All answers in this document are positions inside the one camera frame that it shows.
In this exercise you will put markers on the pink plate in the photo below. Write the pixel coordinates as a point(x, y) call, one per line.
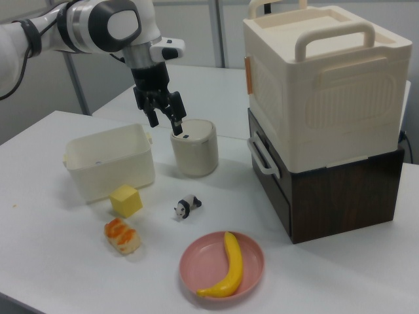
point(209, 258)

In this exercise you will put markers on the cream open plastic box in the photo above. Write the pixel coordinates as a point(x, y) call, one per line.
point(111, 163)

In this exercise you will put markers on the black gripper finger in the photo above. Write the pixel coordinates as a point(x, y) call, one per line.
point(151, 114)
point(175, 108)

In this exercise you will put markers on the yellow cube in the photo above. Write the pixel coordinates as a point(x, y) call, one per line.
point(126, 201)

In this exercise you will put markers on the panda toy figure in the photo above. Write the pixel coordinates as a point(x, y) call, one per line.
point(186, 206)

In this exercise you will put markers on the yellow banana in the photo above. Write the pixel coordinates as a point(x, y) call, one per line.
point(233, 261)

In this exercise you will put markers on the dark wood drawer cabinet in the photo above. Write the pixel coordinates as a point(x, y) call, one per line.
point(343, 199)

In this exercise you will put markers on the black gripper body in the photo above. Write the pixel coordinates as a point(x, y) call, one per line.
point(150, 76)

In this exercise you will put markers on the salmon sushi toy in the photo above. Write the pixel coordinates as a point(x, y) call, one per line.
point(121, 237)

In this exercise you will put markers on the small cream lidded bin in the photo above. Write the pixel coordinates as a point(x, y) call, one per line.
point(195, 150)

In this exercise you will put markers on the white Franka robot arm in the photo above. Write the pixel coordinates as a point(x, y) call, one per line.
point(85, 26)

